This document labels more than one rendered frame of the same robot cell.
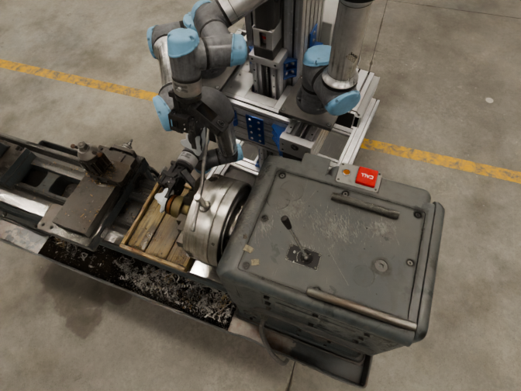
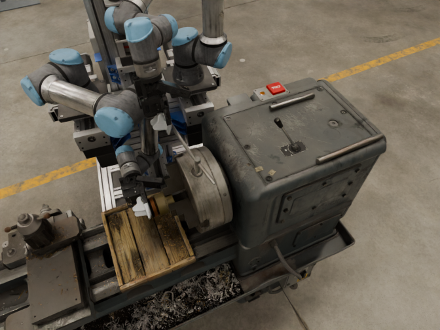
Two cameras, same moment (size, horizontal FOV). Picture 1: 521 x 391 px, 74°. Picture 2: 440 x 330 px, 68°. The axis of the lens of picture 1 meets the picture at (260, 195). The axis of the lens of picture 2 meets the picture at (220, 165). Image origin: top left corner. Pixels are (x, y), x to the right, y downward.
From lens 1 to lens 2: 0.66 m
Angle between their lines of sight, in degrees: 28
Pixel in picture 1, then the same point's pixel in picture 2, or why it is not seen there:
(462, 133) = (245, 86)
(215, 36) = (152, 19)
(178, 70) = (146, 51)
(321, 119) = (205, 84)
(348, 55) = (220, 13)
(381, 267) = (334, 124)
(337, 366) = (329, 247)
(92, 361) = not seen: outside the picture
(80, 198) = (42, 281)
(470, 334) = not seen: hidden behind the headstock
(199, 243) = (213, 202)
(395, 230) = (319, 103)
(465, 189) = not seen: hidden behind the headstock
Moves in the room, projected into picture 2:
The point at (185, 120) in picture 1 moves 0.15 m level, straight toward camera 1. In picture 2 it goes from (158, 99) to (203, 112)
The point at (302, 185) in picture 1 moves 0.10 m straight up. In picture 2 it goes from (247, 115) to (249, 95)
